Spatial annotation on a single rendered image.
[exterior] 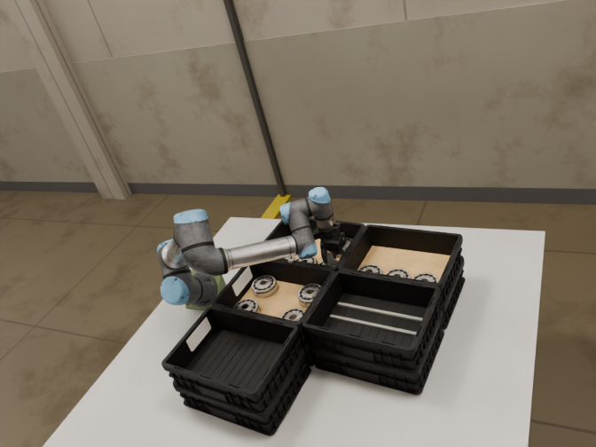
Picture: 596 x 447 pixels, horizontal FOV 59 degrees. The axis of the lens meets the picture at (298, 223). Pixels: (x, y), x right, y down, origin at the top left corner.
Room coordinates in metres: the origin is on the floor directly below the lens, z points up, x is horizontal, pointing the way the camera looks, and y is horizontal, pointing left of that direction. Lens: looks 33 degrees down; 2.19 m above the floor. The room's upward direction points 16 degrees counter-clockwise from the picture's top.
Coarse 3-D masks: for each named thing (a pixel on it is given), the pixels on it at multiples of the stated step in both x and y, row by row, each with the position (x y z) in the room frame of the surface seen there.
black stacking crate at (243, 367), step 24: (216, 312) 1.55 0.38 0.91; (216, 336) 1.51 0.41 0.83; (240, 336) 1.48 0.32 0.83; (264, 336) 1.43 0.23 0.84; (192, 360) 1.42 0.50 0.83; (216, 360) 1.39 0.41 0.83; (240, 360) 1.36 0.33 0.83; (264, 360) 1.33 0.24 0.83; (288, 360) 1.27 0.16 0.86; (192, 384) 1.27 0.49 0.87; (240, 384) 1.25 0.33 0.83; (240, 408) 1.16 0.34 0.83; (264, 408) 1.13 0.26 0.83
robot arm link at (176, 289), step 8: (176, 272) 1.79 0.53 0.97; (184, 272) 1.80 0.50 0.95; (168, 280) 1.77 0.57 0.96; (176, 280) 1.75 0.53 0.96; (184, 280) 1.77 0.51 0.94; (192, 280) 1.80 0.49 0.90; (168, 288) 1.75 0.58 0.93; (176, 288) 1.73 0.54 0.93; (184, 288) 1.73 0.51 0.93; (192, 288) 1.77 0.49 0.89; (200, 288) 1.80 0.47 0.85; (168, 296) 1.74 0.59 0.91; (176, 296) 1.72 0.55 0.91; (184, 296) 1.72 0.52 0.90; (192, 296) 1.75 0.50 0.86; (176, 304) 1.72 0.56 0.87
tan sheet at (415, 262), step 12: (372, 252) 1.75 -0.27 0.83; (384, 252) 1.73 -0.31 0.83; (396, 252) 1.71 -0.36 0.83; (408, 252) 1.69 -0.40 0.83; (420, 252) 1.67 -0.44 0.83; (384, 264) 1.65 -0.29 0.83; (396, 264) 1.63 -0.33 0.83; (408, 264) 1.61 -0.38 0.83; (420, 264) 1.59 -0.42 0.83; (432, 264) 1.57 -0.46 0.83; (444, 264) 1.55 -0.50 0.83
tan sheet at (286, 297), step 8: (280, 288) 1.68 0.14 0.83; (288, 288) 1.67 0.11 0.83; (296, 288) 1.66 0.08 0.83; (248, 296) 1.69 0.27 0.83; (272, 296) 1.65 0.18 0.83; (280, 296) 1.64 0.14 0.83; (288, 296) 1.62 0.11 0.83; (296, 296) 1.61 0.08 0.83; (264, 304) 1.62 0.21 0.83; (272, 304) 1.60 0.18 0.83; (280, 304) 1.59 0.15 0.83; (288, 304) 1.58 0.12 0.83; (296, 304) 1.56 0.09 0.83; (264, 312) 1.57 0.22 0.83; (272, 312) 1.56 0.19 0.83; (280, 312) 1.54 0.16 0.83
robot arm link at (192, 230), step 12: (180, 216) 1.60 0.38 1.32; (192, 216) 1.59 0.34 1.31; (204, 216) 1.61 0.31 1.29; (180, 228) 1.58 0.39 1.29; (192, 228) 1.56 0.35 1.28; (204, 228) 1.57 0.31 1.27; (168, 240) 1.89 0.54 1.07; (180, 240) 1.56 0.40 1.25; (192, 240) 1.53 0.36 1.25; (204, 240) 1.54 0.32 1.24; (168, 252) 1.79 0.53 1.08; (180, 252) 1.68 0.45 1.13; (168, 264) 1.79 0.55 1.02; (180, 264) 1.79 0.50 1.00
